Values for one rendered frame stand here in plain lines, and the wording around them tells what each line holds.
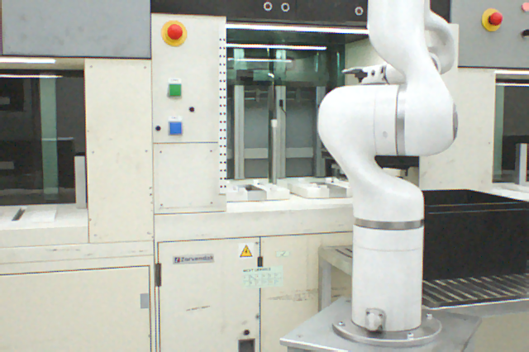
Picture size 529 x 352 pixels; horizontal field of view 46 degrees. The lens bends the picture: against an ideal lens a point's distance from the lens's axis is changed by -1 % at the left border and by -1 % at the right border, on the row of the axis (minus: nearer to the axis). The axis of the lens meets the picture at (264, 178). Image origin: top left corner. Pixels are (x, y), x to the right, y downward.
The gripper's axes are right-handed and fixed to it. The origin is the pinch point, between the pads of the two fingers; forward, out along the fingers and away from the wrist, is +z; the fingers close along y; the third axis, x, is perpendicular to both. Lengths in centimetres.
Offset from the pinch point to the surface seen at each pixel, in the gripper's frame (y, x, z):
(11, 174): -101, -30, 47
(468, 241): 6, -40, -42
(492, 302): 0, -48, -60
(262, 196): -25.3, -36.1, 21.6
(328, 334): -39, -49, -68
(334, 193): -1.2, -36.1, 21.6
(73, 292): -82, -57, 1
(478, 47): 36.8, 9.9, 1.1
